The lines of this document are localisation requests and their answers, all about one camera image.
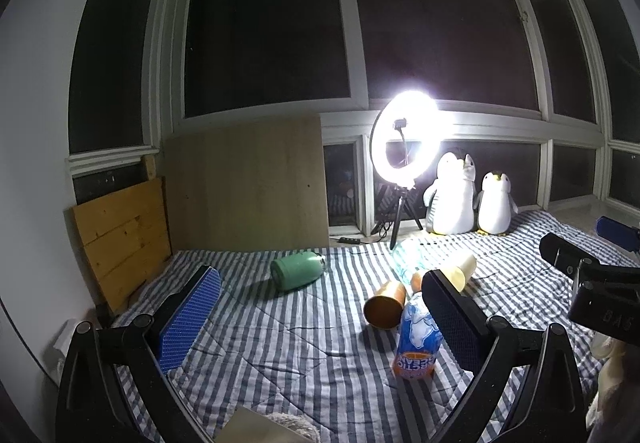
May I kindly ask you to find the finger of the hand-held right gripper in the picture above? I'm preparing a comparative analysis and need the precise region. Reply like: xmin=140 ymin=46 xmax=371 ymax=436
xmin=539 ymin=232 xmax=602 ymax=278
xmin=596 ymin=216 xmax=640 ymax=253

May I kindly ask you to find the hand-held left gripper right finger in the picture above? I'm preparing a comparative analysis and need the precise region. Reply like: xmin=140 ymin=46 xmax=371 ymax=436
xmin=421 ymin=269 xmax=587 ymax=443

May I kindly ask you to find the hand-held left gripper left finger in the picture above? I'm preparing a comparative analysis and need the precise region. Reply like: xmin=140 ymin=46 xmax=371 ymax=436
xmin=55 ymin=265 xmax=221 ymax=443

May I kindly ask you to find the person's right forearm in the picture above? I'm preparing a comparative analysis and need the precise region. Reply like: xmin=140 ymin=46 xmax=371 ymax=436
xmin=585 ymin=337 xmax=640 ymax=443

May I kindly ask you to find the cream cup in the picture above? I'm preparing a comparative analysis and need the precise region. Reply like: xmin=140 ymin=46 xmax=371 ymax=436
xmin=440 ymin=249 xmax=478 ymax=297

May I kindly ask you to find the brown cup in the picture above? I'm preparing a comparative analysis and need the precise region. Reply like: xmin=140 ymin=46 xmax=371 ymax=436
xmin=363 ymin=279 xmax=408 ymax=330

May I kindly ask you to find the green cup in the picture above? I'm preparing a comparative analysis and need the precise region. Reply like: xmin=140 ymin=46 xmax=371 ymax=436
xmin=270 ymin=250 xmax=327 ymax=294

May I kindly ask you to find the blue orange drink bottle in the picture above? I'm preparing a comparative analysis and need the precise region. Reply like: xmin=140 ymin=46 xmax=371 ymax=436
xmin=394 ymin=272 xmax=442 ymax=381

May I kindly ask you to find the small penguin plush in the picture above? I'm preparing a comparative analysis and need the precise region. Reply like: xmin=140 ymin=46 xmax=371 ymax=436
xmin=474 ymin=171 xmax=521 ymax=238

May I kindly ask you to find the clear plastic bottle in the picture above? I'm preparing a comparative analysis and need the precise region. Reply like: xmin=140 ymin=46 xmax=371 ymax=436
xmin=391 ymin=239 xmax=442 ymax=277

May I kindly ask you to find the pine wood board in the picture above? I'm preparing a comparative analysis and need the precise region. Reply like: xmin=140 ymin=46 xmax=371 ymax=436
xmin=70 ymin=177 xmax=174 ymax=317

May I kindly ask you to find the striped blanket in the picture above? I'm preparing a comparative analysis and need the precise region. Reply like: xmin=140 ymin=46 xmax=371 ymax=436
xmin=107 ymin=210 xmax=640 ymax=443

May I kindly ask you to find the black tripod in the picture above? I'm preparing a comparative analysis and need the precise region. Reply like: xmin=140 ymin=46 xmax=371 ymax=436
xmin=372 ymin=183 xmax=426 ymax=252

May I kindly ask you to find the beige cardboard piece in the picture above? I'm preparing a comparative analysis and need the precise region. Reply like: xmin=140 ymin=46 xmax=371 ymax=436
xmin=215 ymin=405 xmax=301 ymax=443

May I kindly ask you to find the large penguin plush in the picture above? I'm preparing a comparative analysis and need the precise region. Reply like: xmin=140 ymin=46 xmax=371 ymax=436
xmin=423 ymin=152 xmax=479 ymax=237

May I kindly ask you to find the pale plywood board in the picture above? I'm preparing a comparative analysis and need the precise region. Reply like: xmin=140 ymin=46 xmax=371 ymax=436
xmin=162 ymin=115 xmax=331 ymax=255

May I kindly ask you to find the grey fluffy cloth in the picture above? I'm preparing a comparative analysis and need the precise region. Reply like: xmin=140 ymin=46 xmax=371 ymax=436
xmin=264 ymin=413 xmax=322 ymax=443

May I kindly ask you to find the black phone holder clip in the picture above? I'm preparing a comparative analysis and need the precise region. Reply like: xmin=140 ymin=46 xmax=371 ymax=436
xmin=392 ymin=118 xmax=409 ymax=168

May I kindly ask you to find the black cable with switch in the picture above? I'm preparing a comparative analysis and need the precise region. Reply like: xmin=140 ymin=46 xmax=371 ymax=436
xmin=335 ymin=220 xmax=396 ymax=246

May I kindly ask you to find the ring light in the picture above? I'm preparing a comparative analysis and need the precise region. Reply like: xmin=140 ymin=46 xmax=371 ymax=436
xmin=369 ymin=90 xmax=442 ymax=186

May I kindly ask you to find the white window frame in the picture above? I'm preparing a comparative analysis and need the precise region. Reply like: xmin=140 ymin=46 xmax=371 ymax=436
xmin=65 ymin=0 xmax=640 ymax=244

